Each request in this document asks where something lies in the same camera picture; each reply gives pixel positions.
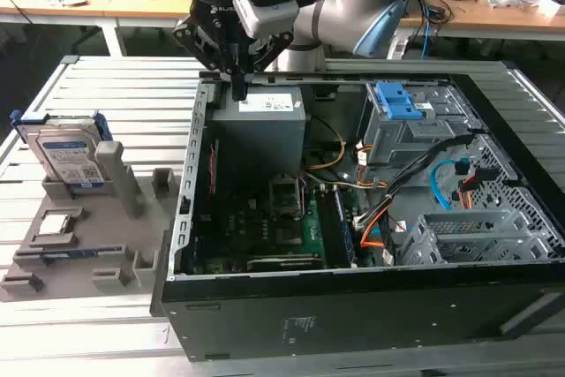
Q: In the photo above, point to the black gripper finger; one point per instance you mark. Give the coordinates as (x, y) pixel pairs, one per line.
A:
(276, 48)
(194, 39)

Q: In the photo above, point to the hard disk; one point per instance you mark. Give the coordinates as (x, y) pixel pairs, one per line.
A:
(66, 152)

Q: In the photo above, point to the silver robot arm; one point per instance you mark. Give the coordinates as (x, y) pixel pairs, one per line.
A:
(340, 10)

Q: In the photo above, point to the grey disk bay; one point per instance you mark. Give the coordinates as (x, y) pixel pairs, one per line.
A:
(463, 229)

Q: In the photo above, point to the wooden desk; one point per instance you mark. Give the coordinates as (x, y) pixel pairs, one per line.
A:
(141, 6)

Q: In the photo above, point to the grey power supply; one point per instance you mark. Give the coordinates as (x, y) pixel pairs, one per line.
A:
(260, 147)

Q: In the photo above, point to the white power strip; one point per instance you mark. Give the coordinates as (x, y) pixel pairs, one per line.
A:
(398, 48)

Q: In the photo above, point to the blue drive carrier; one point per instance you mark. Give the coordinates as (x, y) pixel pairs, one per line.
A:
(397, 99)

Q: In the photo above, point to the grey drive cage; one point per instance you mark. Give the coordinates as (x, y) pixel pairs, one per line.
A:
(397, 138)

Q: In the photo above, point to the green motherboard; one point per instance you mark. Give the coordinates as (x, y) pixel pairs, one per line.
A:
(247, 229)

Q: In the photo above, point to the CPU socket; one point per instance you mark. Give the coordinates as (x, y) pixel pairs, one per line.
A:
(289, 236)

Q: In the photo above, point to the black RAM slot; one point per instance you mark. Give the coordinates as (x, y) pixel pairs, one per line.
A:
(330, 231)

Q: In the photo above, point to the blue RAM slot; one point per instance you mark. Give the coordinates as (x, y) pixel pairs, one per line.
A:
(346, 236)

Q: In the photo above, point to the grey parts rack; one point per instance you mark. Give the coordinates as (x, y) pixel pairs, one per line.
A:
(101, 240)

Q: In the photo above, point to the silver CPU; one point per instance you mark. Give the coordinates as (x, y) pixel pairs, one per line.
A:
(54, 224)

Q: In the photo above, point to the blue RAM stick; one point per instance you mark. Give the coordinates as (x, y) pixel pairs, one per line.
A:
(70, 254)

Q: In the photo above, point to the black PC case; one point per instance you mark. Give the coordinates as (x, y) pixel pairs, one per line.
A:
(353, 319)

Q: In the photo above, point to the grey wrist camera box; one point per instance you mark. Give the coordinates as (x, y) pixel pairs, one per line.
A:
(269, 15)

